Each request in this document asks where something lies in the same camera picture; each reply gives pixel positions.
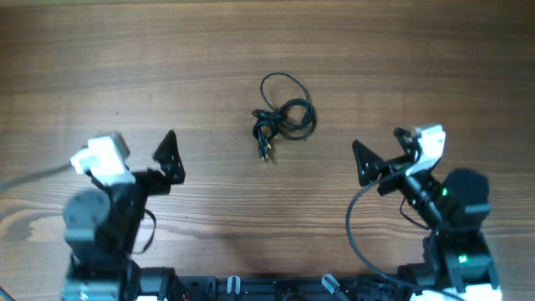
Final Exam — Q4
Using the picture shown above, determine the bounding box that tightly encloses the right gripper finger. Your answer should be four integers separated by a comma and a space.
352, 140, 385, 186
394, 127, 420, 156

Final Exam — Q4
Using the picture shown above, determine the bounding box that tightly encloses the black cable bundle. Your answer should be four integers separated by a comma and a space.
251, 71, 318, 162

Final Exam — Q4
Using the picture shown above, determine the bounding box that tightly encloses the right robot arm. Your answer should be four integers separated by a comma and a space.
352, 125, 502, 300

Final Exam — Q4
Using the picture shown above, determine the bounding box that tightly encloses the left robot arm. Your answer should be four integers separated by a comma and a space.
61, 130, 191, 301

